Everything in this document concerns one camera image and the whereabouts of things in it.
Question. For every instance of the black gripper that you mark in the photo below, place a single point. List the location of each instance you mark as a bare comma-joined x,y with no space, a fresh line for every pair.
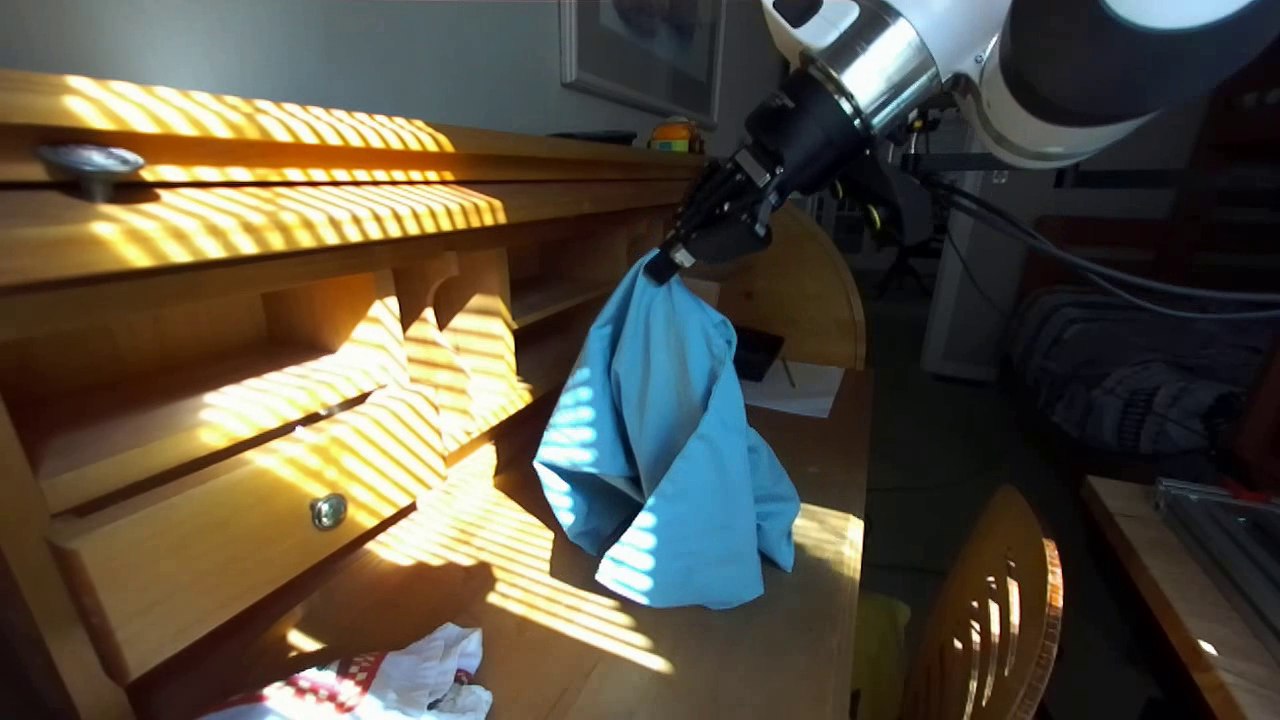
792,141

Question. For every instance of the blue cloth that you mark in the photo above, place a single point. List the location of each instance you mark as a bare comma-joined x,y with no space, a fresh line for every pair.
655,467

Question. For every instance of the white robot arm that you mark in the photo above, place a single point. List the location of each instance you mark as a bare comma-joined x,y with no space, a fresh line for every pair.
1041,87

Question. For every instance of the red white cloth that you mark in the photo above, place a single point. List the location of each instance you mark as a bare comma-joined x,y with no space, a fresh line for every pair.
434,678

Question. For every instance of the white paper on desk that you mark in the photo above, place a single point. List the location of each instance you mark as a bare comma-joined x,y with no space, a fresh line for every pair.
799,388

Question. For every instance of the wooden roll-top desk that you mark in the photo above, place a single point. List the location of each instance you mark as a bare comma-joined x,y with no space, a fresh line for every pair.
298,303

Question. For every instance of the laptop on side table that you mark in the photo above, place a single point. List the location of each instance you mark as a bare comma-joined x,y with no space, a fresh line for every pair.
1237,538

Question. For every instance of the metal drawer knob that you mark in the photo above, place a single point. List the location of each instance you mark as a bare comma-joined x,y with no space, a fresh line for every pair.
328,514

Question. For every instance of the wooden side table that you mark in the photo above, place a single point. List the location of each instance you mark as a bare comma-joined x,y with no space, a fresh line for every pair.
1222,664

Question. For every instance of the framed wall picture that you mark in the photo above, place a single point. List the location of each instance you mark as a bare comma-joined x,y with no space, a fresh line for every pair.
645,53

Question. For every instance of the metal desk top handle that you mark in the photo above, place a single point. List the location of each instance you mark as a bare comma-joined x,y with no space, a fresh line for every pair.
95,171

